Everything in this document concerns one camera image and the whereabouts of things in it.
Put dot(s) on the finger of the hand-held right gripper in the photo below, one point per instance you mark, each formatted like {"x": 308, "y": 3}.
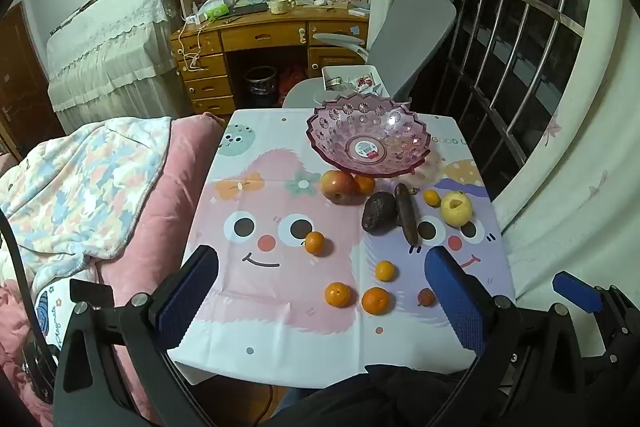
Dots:
{"x": 577, "y": 292}

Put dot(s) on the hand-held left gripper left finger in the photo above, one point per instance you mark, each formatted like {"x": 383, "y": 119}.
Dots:
{"x": 187, "y": 294}

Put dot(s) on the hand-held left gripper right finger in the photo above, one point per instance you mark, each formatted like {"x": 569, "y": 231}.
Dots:
{"x": 456, "y": 302}

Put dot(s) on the shrivelled orange fruit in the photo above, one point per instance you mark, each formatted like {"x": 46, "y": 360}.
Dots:
{"x": 426, "y": 297}

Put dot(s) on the orange tangerine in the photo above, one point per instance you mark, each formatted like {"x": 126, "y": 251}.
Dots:
{"x": 385, "y": 271}
{"x": 337, "y": 295}
{"x": 376, "y": 301}
{"x": 315, "y": 243}
{"x": 365, "y": 186}

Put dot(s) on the yellow apple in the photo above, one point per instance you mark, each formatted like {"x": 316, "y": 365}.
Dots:
{"x": 456, "y": 209}

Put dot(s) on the small oval orange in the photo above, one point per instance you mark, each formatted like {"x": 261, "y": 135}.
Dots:
{"x": 431, "y": 198}

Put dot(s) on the dark avocado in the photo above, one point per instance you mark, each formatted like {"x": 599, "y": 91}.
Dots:
{"x": 378, "y": 213}

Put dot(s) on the red apple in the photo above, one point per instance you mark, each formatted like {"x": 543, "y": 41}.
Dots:
{"x": 337, "y": 186}

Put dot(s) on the pink plastic bowl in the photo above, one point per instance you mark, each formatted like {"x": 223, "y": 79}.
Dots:
{"x": 345, "y": 127}

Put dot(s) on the pink quilt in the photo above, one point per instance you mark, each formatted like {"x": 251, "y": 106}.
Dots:
{"x": 165, "y": 217}

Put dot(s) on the cartoon printed tablecloth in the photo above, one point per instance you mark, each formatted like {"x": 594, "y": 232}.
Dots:
{"x": 280, "y": 307}

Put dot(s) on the white floral curtain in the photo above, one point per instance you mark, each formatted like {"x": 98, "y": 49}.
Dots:
{"x": 565, "y": 187}

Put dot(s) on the white printed cloth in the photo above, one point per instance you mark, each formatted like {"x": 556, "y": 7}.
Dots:
{"x": 50, "y": 312}

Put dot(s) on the pastel patterned blanket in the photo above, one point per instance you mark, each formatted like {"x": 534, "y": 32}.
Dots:
{"x": 80, "y": 187}

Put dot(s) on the black trash bin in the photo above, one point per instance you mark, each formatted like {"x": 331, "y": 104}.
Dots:
{"x": 260, "y": 87}

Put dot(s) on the red bag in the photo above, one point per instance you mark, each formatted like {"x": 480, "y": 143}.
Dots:
{"x": 292, "y": 77}

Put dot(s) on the lace cloth covered furniture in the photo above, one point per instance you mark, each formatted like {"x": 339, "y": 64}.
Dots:
{"x": 110, "y": 52}

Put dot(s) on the white tray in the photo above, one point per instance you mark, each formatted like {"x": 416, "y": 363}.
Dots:
{"x": 332, "y": 74}

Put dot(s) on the brown wooden door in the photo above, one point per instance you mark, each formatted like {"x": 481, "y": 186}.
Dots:
{"x": 20, "y": 92}

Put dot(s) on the wooden cabinet with shelves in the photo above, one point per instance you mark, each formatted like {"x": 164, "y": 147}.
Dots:
{"x": 260, "y": 38}

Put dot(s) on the grey office chair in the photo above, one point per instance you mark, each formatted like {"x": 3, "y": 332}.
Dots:
{"x": 410, "y": 37}

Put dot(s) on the metal window bars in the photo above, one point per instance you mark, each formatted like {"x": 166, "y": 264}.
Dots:
{"x": 505, "y": 22}

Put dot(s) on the green tissue pack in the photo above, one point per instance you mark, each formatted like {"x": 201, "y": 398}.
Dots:
{"x": 217, "y": 9}

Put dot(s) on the cream mug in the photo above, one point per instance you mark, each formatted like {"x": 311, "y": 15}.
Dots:
{"x": 280, "y": 6}

